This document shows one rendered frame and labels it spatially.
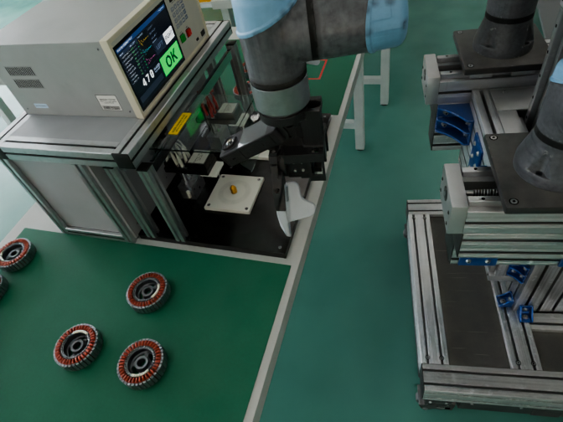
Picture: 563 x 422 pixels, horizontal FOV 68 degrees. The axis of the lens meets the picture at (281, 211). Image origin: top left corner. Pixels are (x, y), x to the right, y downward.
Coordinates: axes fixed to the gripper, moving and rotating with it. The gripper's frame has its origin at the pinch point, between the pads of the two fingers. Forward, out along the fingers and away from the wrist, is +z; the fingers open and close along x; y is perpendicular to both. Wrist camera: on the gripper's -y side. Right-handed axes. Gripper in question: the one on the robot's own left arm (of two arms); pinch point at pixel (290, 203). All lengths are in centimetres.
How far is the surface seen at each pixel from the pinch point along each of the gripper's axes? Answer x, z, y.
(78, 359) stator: -16, 37, -55
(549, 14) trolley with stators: 264, 97, 135
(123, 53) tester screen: 37, -12, -42
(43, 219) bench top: 31, 40, -95
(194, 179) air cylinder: 41, 33, -41
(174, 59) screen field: 54, -1, -39
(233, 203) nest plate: 35, 37, -28
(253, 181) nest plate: 44, 37, -23
